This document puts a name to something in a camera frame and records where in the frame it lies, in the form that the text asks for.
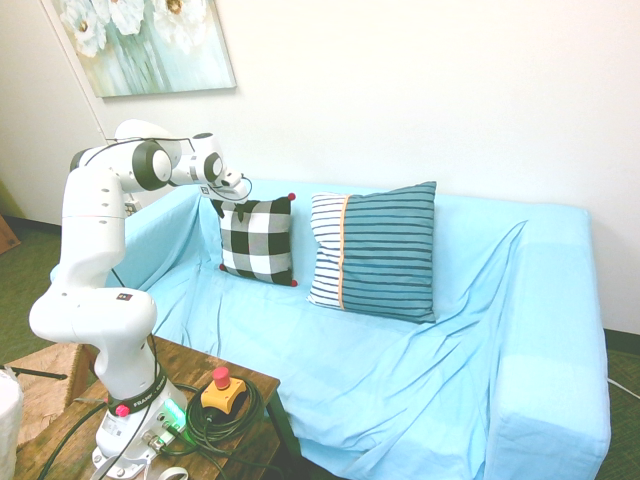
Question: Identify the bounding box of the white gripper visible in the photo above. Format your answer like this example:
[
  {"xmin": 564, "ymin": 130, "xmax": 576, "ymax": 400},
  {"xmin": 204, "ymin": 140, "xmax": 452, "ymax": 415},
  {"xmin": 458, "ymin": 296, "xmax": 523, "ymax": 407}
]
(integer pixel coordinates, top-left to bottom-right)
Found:
[{"xmin": 197, "ymin": 169, "xmax": 253, "ymax": 224}]

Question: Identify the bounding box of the black white checkered pillow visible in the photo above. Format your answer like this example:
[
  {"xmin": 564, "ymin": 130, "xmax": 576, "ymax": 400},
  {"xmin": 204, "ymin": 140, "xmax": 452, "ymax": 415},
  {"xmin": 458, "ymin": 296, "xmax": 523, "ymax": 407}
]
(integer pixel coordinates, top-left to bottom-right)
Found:
[{"xmin": 212, "ymin": 191, "xmax": 300, "ymax": 289}]

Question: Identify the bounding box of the blue striped pillow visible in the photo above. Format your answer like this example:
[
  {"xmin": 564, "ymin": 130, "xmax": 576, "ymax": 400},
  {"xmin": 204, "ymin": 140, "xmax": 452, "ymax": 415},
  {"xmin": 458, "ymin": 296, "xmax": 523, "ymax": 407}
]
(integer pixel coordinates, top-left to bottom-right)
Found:
[{"xmin": 306, "ymin": 180, "xmax": 438, "ymax": 325}]

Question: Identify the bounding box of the dark wooden table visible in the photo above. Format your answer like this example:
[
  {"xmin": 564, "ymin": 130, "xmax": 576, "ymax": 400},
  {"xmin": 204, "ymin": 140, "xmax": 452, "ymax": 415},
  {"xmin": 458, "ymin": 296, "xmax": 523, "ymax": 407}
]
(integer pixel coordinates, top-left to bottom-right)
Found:
[{"xmin": 14, "ymin": 333, "xmax": 304, "ymax": 480}]

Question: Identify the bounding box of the yellow emergency stop button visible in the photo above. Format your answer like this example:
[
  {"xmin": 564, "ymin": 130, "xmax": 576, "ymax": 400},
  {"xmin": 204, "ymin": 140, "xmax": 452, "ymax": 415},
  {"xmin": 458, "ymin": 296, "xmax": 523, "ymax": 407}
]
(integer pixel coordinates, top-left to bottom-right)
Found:
[{"xmin": 199, "ymin": 366, "xmax": 249, "ymax": 416}]

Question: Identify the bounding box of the floral canvas painting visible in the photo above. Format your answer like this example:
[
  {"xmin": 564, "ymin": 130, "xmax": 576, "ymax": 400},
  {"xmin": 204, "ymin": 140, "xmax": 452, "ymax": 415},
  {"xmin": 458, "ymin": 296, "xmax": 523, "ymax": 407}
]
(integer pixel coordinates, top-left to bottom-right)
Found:
[{"xmin": 40, "ymin": 0, "xmax": 238, "ymax": 99}]

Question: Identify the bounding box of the brown wooden board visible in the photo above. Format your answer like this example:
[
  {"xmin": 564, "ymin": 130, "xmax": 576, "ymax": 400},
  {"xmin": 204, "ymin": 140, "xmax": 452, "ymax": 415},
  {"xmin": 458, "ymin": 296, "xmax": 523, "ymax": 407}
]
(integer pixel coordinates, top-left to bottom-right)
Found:
[{"xmin": 0, "ymin": 213, "xmax": 23, "ymax": 257}]

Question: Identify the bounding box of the sofa with light blue cover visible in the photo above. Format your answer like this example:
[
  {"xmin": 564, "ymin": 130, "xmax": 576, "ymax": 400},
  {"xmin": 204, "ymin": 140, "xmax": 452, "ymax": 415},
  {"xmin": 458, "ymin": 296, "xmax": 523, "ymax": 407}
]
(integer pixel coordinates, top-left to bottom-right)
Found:
[{"xmin": 48, "ymin": 176, "xmax": 614, "ymax": 480}]

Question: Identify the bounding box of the thin black rod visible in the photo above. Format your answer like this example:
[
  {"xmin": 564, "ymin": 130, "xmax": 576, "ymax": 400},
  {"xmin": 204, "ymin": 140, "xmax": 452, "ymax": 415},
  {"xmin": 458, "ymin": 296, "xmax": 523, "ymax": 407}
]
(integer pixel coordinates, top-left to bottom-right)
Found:
[{"xmin": 3, "ymin": 365, "xmax": 69, "ymax": 382}]

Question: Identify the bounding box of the woven rush seat stool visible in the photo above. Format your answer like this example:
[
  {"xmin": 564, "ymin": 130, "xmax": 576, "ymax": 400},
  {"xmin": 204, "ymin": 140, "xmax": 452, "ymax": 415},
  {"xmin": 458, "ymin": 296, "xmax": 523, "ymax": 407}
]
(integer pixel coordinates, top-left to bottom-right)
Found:
[{"xmin": 3, "ymin": 340, "xmax": 97, "ymax": 447}]

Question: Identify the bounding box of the white fabric bundle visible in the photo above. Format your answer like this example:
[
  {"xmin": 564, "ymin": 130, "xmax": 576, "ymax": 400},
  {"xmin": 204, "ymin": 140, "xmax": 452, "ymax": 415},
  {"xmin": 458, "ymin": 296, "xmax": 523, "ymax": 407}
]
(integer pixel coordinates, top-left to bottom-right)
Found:
[{"xmin": 0, "ymin": 368, "xmax": 26, "ymax": 480}]

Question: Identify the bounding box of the coiled dark green cable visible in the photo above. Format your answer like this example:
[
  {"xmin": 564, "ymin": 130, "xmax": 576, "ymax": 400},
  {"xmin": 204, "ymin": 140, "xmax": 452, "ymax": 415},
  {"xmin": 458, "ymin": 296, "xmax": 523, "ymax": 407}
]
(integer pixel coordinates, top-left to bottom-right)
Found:
[{"xmin": 185, "ymin": 375, "xmax": 269, "ymax": 457}]

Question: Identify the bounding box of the thick dark base cable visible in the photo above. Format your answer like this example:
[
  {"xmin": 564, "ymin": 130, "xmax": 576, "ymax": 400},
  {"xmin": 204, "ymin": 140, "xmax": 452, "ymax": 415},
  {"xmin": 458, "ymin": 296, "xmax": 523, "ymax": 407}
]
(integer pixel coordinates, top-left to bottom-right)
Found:
[{"xmin": 29, "ymin": 399, "xmax": 110, "ymax": 480}]

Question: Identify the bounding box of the white floor cable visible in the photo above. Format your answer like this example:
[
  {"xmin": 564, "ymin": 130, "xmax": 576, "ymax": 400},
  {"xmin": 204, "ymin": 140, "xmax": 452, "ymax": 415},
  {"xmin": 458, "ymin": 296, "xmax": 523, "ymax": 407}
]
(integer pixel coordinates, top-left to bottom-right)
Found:
[{"xmin": 606, "ymin": 376, "xmax": 640, "ymax": 397}]

